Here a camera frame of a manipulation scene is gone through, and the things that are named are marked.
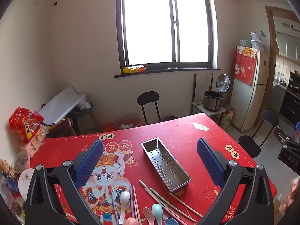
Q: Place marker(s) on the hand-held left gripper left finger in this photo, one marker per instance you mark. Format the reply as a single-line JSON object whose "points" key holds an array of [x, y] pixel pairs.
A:
{"points": [[90, 161]]}

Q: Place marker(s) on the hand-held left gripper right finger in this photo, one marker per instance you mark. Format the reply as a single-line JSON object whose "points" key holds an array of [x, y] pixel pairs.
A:
{"points": [[211, 164]]}

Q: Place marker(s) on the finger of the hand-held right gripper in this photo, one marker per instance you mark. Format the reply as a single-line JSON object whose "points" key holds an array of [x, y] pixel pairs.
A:
{"points": [[286, 137]]}

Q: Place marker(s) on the perforated metal utensil container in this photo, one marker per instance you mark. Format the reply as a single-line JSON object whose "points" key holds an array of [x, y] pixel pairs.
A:
{"points": [[164, 161]]}

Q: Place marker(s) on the white spoon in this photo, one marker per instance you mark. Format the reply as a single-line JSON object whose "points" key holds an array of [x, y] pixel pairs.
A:
{"points": [[125, 196]]}

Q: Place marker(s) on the green chopstick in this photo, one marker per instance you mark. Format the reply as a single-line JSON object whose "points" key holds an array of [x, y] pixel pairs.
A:
{"points": [[173, 205]]}

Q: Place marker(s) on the pink chopstick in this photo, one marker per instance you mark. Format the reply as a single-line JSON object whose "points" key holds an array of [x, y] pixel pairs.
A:
{"points": [[152, 193], [135, 204]]}

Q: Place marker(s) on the blue spoon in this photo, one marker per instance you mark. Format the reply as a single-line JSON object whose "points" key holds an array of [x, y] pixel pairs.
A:
{"points": [[171, 221]]}

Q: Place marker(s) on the green spoon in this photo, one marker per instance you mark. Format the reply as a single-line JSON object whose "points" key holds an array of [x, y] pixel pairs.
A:
{"points": [[157, 209]]}

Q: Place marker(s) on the pink spoon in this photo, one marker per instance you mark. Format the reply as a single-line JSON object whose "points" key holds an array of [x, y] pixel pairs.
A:
{"points": [[147, 213]]}

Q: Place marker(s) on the person's right hand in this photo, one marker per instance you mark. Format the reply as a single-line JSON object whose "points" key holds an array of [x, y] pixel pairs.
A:
{"points": [[294, 192]]}

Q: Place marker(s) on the black kitchen oven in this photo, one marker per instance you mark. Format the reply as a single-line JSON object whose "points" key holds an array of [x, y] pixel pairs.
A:
{"points": [[290, 103]]}

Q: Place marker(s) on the black round-back chair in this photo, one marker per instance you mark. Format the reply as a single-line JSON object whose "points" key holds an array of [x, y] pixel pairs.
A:
{"points": [[249, 145], [148, 97]]}

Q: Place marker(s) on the red plastic bag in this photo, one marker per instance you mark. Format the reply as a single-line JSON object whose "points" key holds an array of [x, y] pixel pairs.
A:
{"points": [[110, 127]]}

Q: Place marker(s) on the dark red cloth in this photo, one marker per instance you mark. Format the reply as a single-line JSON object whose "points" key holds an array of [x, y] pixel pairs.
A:
{"points": [[62, 127]]}

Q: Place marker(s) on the colourful shopping bag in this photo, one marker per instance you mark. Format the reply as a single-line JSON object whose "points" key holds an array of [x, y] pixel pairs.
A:
{"points": [[226, 119]]}

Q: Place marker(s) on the grey plastic stool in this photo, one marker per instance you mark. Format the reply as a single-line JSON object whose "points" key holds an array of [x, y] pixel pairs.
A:
{"points": [[82, 113]]}

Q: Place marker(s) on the beige refrigerator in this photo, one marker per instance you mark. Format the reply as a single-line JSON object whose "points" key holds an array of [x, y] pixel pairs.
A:
{"points": [[248, 103]]}

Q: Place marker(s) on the red printed table mat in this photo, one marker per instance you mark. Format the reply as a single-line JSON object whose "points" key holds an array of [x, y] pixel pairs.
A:
{"points": [[164, 131]]}

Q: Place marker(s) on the beige snack packet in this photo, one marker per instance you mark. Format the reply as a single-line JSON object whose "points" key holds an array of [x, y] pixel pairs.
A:
{"points": [[35, 145]]}

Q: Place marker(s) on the small white side table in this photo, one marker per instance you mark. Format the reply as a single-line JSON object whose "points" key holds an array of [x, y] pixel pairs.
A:
{"points": [[199, 106]]}

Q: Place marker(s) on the silver rice cooker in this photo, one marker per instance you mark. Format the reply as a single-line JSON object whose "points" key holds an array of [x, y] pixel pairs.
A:
{"points": [[212, 99]]}

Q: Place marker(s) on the white round lid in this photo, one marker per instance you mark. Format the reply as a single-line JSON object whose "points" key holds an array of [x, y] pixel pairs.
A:
{"points": [[24, 182]]}

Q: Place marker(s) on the clear glass jar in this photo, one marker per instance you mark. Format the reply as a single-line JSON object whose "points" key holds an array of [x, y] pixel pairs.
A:
{"points": [[20, 163]]}

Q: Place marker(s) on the red instant noodle packet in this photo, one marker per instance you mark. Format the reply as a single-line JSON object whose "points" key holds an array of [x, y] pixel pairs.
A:
{"points": [[23, 124]]}

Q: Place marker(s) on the red printed refrigerator cloth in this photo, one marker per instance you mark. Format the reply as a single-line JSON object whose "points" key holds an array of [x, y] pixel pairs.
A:
{"points": [[243, 68]]}

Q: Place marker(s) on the blue small packet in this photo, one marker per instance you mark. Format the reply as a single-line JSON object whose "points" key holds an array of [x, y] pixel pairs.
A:
{"points": [[11, 184]]}

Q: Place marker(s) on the stack of clear plastic containers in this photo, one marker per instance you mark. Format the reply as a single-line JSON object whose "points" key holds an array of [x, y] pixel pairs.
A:
{"points": [[254, 41]]}

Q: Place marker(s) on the yellow snack packet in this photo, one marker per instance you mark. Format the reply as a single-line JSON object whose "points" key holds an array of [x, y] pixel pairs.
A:
{"points": [[133, 69]]}

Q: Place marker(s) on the black framed window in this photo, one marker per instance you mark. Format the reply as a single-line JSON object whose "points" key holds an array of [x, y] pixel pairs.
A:
{"points": [[145, 28]]}

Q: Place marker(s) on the black metal frame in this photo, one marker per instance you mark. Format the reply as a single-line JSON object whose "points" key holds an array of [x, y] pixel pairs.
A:
{"points": [[194, 86]]}

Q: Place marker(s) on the kitchen wall cabinets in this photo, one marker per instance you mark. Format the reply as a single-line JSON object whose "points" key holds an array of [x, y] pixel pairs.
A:
{"points": [[286, 39]]}

